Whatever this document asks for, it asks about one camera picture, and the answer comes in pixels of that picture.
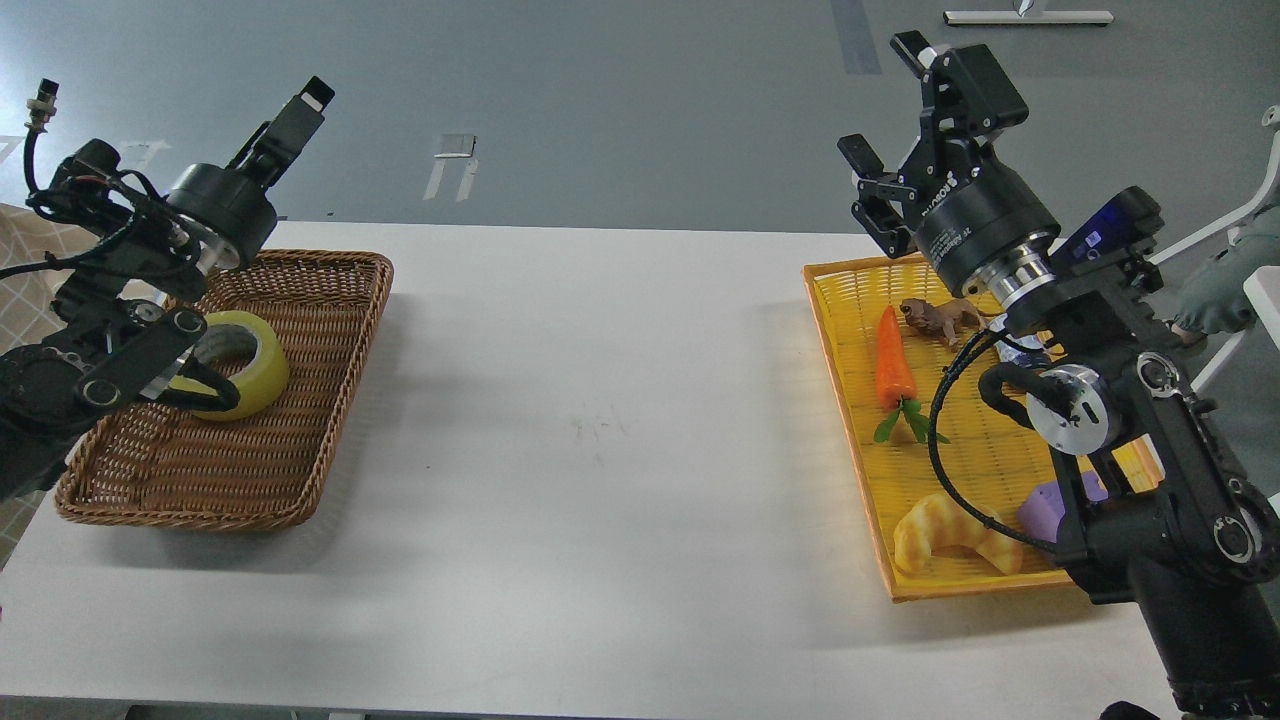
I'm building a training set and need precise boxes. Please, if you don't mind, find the yellow plastic basket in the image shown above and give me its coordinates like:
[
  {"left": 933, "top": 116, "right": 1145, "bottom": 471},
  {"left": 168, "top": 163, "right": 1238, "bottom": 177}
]
[{"left": 803, "top": 251, "right": 1166, "bottom": 603}]

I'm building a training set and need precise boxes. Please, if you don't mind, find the purple foam block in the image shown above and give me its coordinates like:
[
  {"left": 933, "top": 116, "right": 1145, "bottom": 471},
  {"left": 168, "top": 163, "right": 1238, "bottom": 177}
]
[{"left": 1016, "top": 470, "right": 1108, "bottom": 544}]

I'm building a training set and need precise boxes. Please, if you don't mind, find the yellow tape roll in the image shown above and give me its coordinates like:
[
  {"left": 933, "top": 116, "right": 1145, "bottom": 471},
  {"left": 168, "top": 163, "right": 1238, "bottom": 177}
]
[{"left": 163, "top": 310, "right": 291, "bottom": 421}]

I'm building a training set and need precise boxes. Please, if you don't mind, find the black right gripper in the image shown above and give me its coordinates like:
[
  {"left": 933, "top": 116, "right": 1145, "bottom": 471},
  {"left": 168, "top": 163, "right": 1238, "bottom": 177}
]
[{"left": 837, "top": 29, "right": 1061, "bottom": 293}]

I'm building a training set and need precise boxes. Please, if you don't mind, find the orange toy carrot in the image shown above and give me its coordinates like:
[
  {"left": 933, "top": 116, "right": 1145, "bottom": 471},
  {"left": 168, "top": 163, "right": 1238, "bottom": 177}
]
[{"left": 873, "top": 306, "right": 931, "bottom": 445}]

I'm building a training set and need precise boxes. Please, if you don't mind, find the brown toy animal figure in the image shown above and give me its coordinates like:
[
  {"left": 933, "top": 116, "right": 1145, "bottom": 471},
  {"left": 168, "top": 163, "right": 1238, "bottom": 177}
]
[{"left": 897, "top": 299, "right": 988, "bottom": 350}]

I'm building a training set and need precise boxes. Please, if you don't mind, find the toy croissant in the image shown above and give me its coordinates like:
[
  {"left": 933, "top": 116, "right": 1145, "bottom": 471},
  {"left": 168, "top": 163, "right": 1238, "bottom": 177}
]
[{"left": 893, "top": 492, "right": 1024, "bottom": 575}]

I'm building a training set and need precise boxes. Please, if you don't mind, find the beige checkered cloth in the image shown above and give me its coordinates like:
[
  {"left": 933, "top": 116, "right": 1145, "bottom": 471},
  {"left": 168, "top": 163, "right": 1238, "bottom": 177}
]
[{"left": 0, "top": 204, "right": 122, "bottom": 331}]

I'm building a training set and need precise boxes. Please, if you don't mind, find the white floor stand base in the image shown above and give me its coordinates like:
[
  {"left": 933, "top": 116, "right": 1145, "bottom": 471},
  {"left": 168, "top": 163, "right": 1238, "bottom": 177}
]
[{"left": 942, "top": 8, "right": 1115, "bottom": 27}]

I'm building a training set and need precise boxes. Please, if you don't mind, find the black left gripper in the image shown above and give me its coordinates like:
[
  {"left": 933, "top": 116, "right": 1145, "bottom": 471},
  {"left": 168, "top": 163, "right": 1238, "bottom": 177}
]
[{"left": 166, "top": 76, "right": 335, "bottom": 269}]

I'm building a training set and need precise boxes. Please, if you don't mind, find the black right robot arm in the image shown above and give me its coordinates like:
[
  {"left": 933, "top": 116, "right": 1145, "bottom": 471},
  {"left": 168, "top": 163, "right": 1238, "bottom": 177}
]
[{"left": 838, "top": 31, "right": 1277, "bottom": 719}]

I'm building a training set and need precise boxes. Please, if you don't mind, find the brown wicker basket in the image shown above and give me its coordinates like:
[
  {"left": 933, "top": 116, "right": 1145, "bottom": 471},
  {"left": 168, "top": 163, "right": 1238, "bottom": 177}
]
[{"left": 54, "top": 249, "right": 394, "bottom": 532}]

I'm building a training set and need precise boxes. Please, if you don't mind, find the small blue white can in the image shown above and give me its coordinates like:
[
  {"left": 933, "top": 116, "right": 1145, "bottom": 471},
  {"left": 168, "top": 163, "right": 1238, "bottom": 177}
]
[{"left": 995, "top": 334, "right": 1052, "bottom": 369}]

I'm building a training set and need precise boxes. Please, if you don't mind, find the person's leg with sneaker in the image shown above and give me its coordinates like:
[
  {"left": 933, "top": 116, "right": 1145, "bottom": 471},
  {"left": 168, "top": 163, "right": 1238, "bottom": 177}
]
[{"left": 1166, "top": 201, "right": 1279, "bottom": 348}]

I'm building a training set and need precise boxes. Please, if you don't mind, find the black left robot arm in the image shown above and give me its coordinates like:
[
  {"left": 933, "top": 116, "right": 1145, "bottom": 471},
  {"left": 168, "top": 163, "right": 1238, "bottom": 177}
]
[{"left": 1, "top": 77, "right": 335, "bottom": 500}]

